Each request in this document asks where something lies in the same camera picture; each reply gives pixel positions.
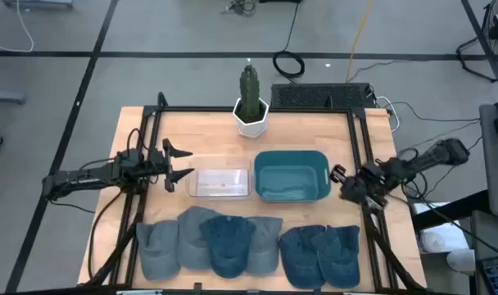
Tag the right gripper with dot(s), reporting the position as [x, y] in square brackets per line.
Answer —
[355, 188]

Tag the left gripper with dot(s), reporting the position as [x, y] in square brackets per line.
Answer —
[155, 167]

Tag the dark blue cap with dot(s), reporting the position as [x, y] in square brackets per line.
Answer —
[341, 258]
[228, 250]
[300, 258]

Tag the grey cap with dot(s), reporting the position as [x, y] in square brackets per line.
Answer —
[189, 241]
[267, 250]
[159, 254]

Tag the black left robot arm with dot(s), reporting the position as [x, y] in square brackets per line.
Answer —
[81, 178]

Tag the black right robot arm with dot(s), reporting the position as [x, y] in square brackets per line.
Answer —
[437, 155]

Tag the clear plastic container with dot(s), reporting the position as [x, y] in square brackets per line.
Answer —
[220, 182]

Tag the teal plastic bin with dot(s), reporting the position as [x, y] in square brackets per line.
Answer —
[290, 180]

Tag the white hexagonal plant pot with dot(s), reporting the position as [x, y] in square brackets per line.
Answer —
[251, 129]

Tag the black desk beam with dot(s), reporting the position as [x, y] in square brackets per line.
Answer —
[449, 211]

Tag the white roll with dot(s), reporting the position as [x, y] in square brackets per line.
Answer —
[437, 241]
[462, 260]

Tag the green cactus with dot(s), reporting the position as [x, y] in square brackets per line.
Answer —
[249, 94]

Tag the black perforated computer case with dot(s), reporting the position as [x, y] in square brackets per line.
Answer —
[314, 96]

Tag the grey side table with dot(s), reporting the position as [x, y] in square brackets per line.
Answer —
[494, 184]

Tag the grey metal base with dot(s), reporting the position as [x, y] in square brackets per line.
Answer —
[5, 97]

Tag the grey metal bar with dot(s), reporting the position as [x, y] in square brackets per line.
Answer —
[38, 3]

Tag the black metal table frame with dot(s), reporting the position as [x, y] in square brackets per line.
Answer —
[191, 109]

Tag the white frame end plate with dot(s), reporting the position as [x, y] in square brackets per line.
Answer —
[138, 292]
[359, 293]

